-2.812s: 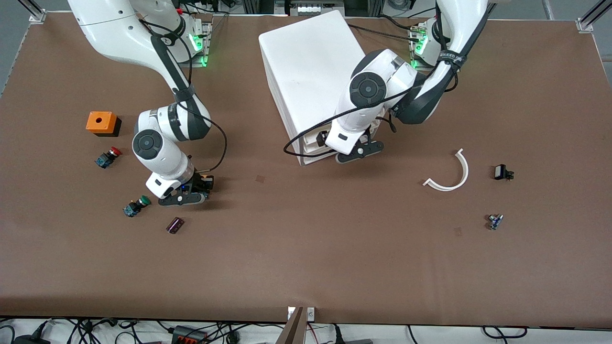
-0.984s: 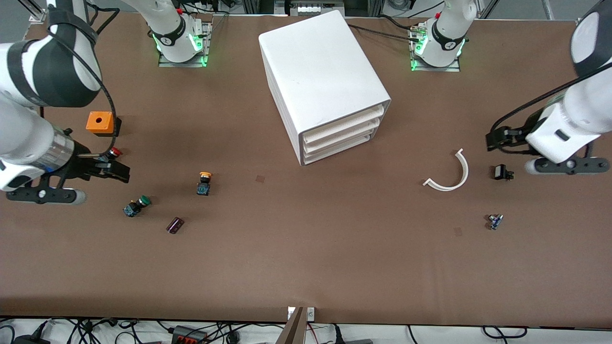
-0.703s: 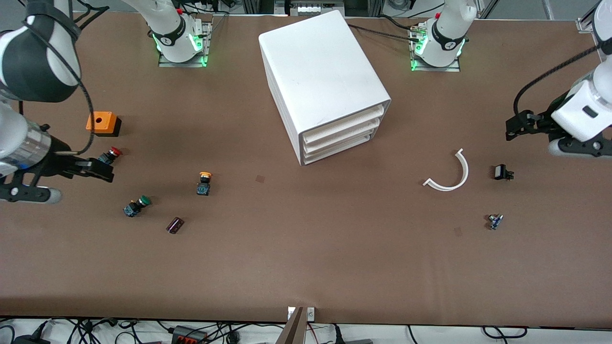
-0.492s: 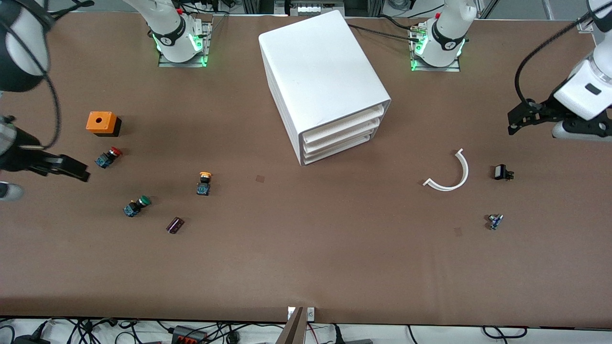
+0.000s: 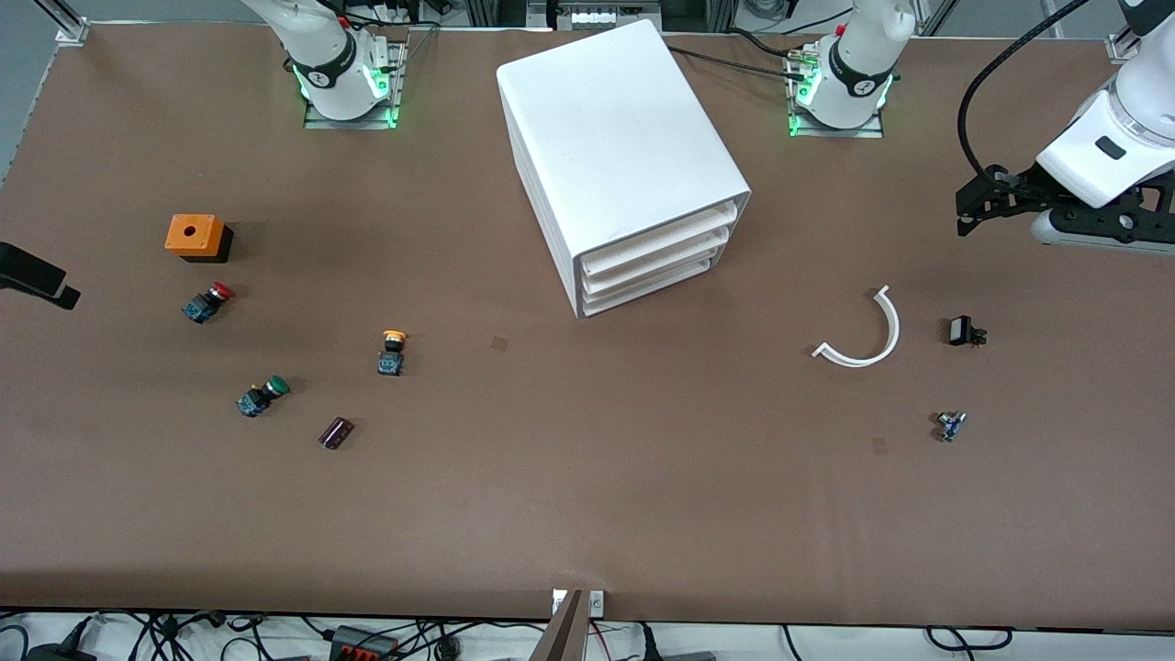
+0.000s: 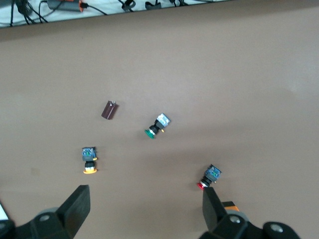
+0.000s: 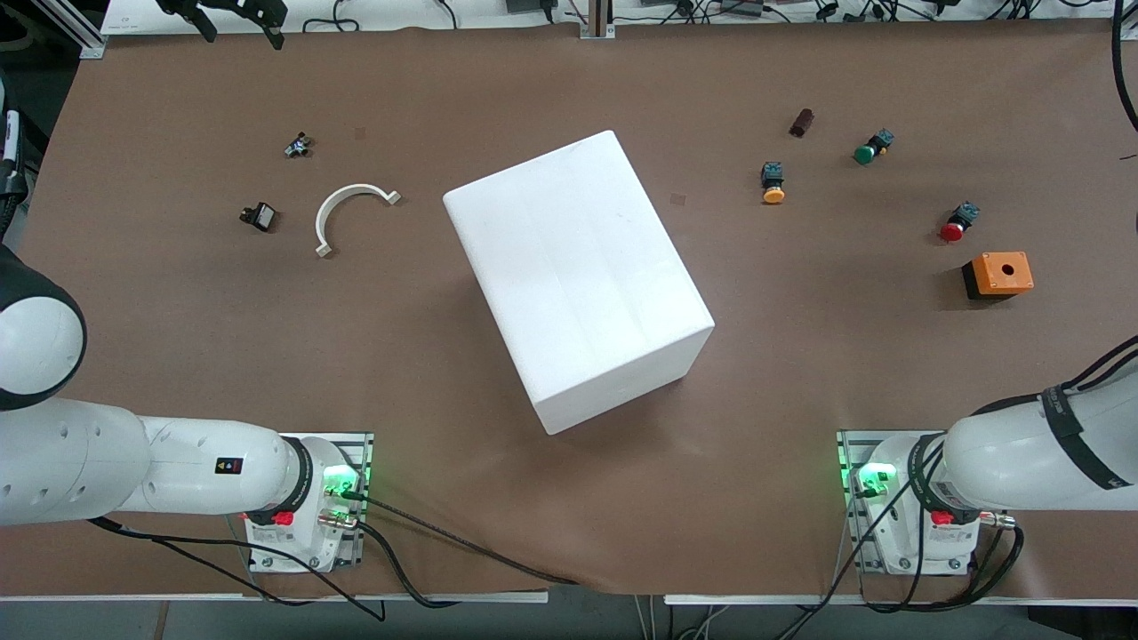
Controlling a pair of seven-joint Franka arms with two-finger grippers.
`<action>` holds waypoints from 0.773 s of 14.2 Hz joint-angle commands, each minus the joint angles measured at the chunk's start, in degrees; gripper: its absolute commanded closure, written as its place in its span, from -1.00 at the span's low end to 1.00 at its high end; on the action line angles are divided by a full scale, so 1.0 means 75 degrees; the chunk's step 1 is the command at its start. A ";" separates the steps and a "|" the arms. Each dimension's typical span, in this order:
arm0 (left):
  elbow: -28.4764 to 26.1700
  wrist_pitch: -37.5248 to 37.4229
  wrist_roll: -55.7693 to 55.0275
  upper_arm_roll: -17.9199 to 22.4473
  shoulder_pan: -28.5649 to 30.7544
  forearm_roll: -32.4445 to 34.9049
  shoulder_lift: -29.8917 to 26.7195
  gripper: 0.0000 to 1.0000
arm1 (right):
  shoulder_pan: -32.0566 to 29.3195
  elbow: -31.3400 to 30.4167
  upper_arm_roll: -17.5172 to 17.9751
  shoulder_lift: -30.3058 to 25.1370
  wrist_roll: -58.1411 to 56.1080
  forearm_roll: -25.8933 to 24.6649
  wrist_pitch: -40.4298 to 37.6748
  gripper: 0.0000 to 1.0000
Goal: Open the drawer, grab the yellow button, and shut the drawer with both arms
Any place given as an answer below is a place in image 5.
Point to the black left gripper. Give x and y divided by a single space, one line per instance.
1017 196

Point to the white plastic drawer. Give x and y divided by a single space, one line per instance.
661 240
656 263
647 283

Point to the yellow push button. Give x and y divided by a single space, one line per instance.
392 353

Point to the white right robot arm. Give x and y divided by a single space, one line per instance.
326 55

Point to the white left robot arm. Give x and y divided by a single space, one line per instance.
854 83

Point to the red push button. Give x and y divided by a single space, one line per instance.
207 303

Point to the green push button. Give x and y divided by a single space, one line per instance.
262 397

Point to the white drawer cabinet casing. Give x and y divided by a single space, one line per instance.
615 128

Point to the white curved plastic clip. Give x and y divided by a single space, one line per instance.
892 330

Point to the small blue potentiometer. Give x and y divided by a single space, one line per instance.
950 427

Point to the dark purple capacitor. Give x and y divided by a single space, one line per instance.
336 433

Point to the black power adapter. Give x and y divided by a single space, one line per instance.
60 654

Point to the white power strip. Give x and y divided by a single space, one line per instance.
597 16

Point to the black power strip red switches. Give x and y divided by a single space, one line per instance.
363 647

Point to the black square switch white face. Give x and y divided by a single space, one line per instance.
961 330

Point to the orange button enclosure box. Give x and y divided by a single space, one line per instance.
193 234

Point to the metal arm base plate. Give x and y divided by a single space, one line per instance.
826 133
317 122

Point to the aluminium frame post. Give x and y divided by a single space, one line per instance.
1134 37
69 28

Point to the white metal bracket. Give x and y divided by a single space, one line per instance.
597 603

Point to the brown wooden post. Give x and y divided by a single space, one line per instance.
562 638

